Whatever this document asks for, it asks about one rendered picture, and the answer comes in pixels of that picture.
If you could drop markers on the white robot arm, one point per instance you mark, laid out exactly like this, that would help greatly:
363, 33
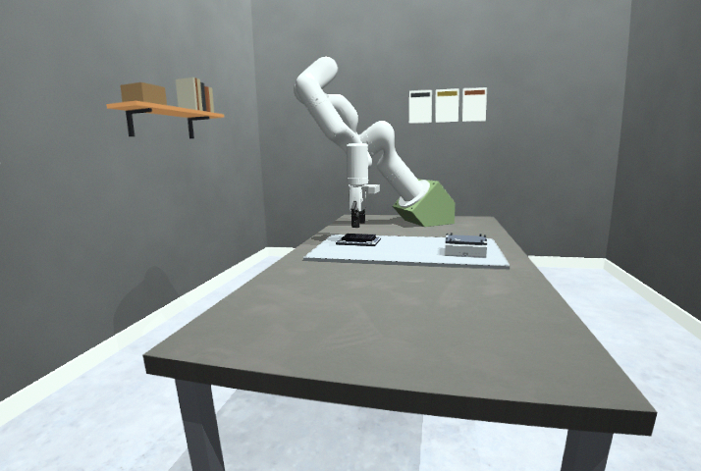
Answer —
338, 120

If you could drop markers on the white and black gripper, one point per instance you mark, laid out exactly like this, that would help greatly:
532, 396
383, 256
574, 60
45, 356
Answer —
357, 203

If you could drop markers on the black well plate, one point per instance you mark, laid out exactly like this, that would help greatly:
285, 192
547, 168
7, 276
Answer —
358, 237

